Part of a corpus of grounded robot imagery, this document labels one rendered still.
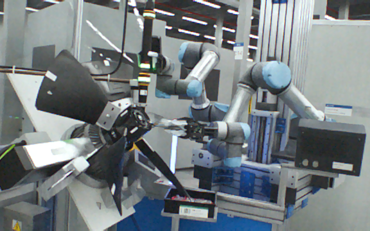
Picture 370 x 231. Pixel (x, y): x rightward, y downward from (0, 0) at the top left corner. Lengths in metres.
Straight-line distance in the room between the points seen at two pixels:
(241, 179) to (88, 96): 1.12
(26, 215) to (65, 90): 0.51
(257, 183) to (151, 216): 0.61
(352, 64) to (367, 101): 0.31
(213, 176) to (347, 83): 1.46
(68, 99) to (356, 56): 2.35
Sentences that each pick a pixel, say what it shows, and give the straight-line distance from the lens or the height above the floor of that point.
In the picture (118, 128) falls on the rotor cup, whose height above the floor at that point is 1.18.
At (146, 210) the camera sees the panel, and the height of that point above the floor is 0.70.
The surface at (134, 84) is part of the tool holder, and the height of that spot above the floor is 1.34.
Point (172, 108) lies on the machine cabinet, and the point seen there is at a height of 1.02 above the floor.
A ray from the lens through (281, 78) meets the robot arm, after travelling 1.53.
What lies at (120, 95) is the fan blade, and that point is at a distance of 1.35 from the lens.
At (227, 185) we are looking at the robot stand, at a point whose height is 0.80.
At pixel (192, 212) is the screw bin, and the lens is 1.46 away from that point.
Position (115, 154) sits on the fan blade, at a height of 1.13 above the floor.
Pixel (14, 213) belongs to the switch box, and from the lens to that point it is 1.45.
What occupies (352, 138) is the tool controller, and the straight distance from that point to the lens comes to 1.48.
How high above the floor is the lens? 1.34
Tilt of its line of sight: 4 degrees down
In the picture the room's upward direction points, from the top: 5 degrees clockwise
